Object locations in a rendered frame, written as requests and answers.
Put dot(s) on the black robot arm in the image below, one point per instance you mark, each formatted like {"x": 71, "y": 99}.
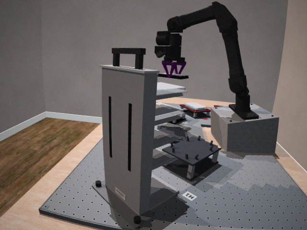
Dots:
{"x": 228, "y": 27}

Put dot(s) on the white multi-well plate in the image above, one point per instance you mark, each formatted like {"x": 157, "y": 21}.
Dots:
{"x": 165, "y": 88}

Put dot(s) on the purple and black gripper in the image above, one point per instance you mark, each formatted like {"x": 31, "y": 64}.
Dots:
{"x": 176, "y": 56}

